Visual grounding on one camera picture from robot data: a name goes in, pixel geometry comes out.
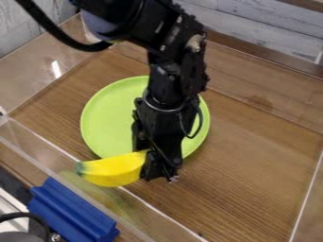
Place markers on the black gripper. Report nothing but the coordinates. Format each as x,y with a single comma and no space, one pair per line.
160,129

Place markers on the yellow toy banana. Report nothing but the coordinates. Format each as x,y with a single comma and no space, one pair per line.
114,171

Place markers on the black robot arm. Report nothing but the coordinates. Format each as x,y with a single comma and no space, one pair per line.
158,25

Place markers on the green round plate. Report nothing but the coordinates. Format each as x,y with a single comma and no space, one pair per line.
106,118

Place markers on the blue plastic clamp block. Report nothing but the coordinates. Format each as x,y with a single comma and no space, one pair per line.
70,215

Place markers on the clear acrylic front wall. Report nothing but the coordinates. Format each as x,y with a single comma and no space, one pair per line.
35,160

